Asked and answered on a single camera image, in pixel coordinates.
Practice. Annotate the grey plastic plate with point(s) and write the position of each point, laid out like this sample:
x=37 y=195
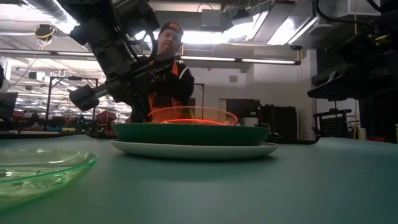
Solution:
x=192 y=152

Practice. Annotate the clear green plastic plate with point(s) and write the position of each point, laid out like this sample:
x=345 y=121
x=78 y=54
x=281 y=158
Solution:
x=37 y=177

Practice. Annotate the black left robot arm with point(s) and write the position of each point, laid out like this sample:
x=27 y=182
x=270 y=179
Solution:
x=109 y=46

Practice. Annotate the dark green plastic plate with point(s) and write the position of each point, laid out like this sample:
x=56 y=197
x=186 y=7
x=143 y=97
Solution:
x=191 y=134

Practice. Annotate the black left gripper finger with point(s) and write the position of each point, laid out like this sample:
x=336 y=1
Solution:
x=140 y=110

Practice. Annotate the black cabinet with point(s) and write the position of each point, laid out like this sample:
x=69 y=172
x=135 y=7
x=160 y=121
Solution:
x=278 y=123

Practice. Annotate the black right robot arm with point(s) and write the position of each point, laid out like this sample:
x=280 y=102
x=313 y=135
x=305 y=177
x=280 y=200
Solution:
x=388 y=21

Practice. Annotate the person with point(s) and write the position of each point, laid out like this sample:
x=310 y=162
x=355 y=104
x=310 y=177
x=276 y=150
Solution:
x=175 y=84

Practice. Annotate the orange translucent bowl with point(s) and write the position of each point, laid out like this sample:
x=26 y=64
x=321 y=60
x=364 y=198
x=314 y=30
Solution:
x=192 y=116

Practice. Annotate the long ceiling light bar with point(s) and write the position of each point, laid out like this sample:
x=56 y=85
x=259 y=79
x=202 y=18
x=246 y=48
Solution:
x=236 y=59

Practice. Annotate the black metal stand frame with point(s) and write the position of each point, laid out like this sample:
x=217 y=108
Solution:
x=49 y=102

